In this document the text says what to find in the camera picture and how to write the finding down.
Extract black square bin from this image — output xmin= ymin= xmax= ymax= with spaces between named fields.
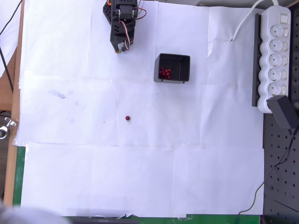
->
xmin=153 ymin=53 xmax=191 ymax=84

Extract red beads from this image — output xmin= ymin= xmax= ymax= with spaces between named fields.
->
xmin=158 ymin=67 xmax=172 ymax=79

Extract white sheet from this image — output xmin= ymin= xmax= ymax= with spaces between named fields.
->
xmin=0 ymin=0 xmax=21 ymax=77

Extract white paper covering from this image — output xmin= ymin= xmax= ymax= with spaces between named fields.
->
xmin=17 ymin=0 xmax=265 ymax=217

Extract metal clamp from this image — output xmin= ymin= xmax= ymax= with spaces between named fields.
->
xmin=0 ymin=117 xmax=19 ymax=140

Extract black tray under power strip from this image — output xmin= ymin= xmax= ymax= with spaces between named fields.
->
xmin=251 ymin=13 xmax=262 ymax=108

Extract white power strip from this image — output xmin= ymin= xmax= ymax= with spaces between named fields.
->
xmin=256 ymin=6 xmax=292 ymax=114

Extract green cutting mat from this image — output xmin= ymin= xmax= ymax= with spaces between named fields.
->
xmin=13 ymin=146 xmax=261 ymax=224

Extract black power adapter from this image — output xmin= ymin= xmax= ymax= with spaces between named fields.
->
xmin=266 ymin=95 xmax=299 ymax=130

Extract dark flat device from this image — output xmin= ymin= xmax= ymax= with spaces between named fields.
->
xmin=70 ymin=216 xmax=138 ymax=224

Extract blurry grey object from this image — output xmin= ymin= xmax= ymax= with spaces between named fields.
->
xmin=0 ymin=199 xmax=68 ymax=224

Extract black pegboard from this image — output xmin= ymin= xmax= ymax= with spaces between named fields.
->
xmin=263 ymin=113 xmax=299 ymax=224

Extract red white gripper wire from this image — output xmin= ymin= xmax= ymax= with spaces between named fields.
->
xmin=120 ymin=20 xmax=131 ymax=52

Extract red arm wire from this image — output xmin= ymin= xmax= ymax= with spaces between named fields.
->
xmin=136 ymin=7 xmax=148 ymax=21

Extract white power strip cable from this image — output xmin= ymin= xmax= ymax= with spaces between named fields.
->
xmin=231 ymin=0 xmax=281 ymax=42

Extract thin black adapter cable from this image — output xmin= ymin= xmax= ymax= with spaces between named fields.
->
xmin=233 ymin=128 xmax=299 ymax=224

